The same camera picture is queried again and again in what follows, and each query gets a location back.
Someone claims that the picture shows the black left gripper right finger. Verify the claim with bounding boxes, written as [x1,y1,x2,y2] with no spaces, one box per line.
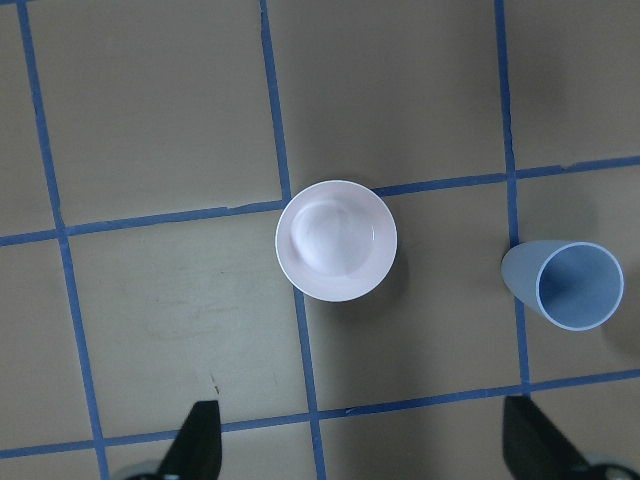
[502,396,590,479]

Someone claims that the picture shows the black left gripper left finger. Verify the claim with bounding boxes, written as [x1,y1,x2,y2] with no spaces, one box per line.
[156,400,222,480]

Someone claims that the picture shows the blue cup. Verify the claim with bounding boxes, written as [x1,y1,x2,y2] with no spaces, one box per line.
[501,240,625,331]

